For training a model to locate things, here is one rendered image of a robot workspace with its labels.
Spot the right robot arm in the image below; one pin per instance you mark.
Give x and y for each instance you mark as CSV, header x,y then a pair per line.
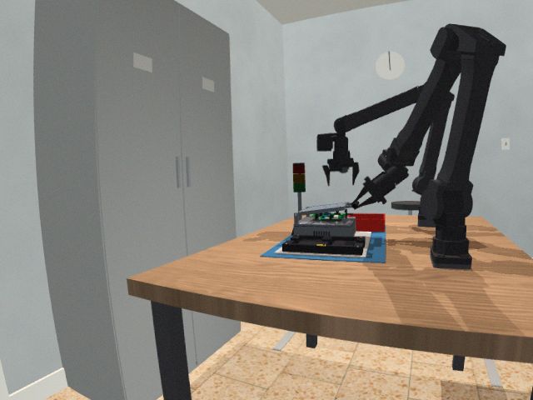
x,y
390,105

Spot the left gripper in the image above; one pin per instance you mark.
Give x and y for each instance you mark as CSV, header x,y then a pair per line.
x,y
377,187

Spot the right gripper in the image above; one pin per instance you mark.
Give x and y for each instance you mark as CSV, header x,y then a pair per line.
x,y
341,159

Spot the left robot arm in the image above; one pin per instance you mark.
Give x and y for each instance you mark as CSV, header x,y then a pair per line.
x,y
473,53

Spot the red bin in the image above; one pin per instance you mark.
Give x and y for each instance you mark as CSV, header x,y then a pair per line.
x,y
369,222

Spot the green circuit board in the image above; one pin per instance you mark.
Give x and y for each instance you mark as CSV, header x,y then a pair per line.
x,y
336,216

